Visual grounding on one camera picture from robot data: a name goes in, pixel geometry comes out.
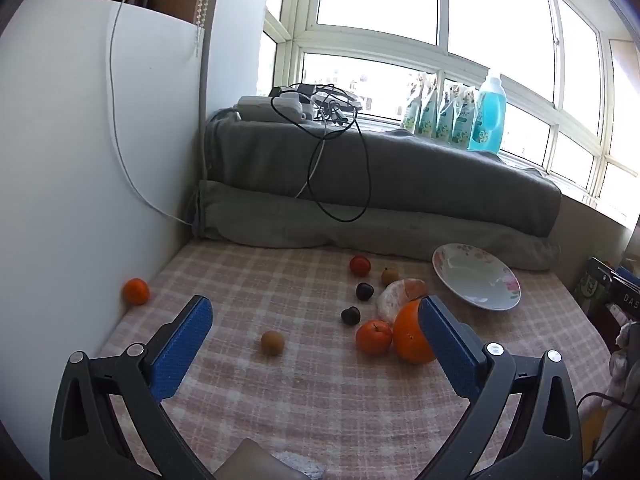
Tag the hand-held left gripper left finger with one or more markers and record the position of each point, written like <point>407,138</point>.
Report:
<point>180,350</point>

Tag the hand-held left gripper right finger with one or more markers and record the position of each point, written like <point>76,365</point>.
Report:
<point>450,345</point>

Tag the large orange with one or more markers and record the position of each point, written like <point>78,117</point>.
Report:
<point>410,335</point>

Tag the peeled grapefruit piece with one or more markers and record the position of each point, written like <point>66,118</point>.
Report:
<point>397,300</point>

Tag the small mandarin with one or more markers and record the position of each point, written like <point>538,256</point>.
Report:
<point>135,291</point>
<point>373,337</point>

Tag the floral white plate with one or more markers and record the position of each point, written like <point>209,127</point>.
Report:
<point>475,275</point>

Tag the small brown longan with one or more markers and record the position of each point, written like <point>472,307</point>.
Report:
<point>389,276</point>

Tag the brown kiwi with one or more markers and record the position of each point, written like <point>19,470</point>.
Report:
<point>272,343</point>

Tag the dark purple plum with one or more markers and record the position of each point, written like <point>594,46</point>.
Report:
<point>364,291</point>
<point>350,315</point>

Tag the red cherry tomato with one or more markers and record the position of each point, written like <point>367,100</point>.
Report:
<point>359,265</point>

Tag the green drink carton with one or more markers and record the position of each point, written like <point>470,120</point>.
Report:
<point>590,285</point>

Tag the pale plastic bag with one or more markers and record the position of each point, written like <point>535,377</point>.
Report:
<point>622,360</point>

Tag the grey rolled blanket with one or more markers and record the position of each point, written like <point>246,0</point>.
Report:
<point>280,230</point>

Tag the grey folded blanket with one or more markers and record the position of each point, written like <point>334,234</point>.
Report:
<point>425,175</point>

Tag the white board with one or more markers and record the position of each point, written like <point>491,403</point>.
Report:
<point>60,160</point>

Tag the blue detergent bottle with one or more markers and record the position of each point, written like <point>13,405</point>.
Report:
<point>487,115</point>

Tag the white power strip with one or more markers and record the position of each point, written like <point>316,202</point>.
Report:
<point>265,107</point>

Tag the black power adapter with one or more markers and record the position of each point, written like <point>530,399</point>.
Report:
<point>279,91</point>

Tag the white window frame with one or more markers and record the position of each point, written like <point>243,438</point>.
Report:
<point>370,42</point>

